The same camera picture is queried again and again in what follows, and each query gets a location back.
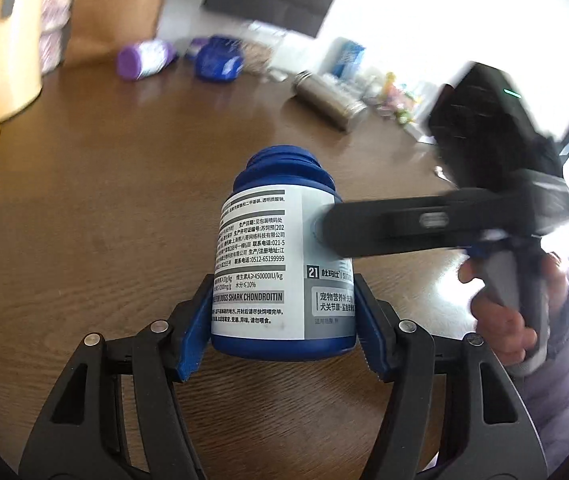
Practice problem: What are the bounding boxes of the brown paper bag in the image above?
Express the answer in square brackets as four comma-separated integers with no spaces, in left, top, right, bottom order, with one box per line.
[64,0,164,67]

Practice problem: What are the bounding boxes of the dark blue jar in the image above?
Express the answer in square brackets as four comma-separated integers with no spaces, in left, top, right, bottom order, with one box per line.
[194,36,244,82]

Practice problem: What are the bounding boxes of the right hand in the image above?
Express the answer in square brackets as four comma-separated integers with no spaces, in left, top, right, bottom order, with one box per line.
[470,252,569,366]

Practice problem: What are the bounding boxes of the purple jacket sleeve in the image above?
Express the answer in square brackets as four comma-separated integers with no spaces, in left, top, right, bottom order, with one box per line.
[513,292,569,472]

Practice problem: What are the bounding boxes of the pink patterned vase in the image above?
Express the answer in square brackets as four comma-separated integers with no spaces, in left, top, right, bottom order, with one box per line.
[39,0,73,75]

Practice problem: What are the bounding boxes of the colourful snack bag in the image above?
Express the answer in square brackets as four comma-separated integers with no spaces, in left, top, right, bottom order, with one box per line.
[375,73,416,126]

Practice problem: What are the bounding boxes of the clear jar with grains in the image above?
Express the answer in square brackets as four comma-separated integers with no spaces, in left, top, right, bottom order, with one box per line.
[239,21,287,76]

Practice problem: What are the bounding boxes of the blue drink can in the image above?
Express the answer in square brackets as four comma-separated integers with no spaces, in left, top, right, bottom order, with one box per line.
[326,37,366,80]

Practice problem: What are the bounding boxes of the blue supplement bottle white label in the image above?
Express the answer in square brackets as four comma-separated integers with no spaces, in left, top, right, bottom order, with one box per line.
[211,145,356,362]

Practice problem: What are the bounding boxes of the stainless steel tumbler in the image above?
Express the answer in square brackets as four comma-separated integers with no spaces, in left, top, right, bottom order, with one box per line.
[292,70,368,132]

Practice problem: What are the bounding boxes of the purple supplement bottle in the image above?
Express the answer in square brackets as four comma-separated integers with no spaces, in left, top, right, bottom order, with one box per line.
[116,39,178,80]

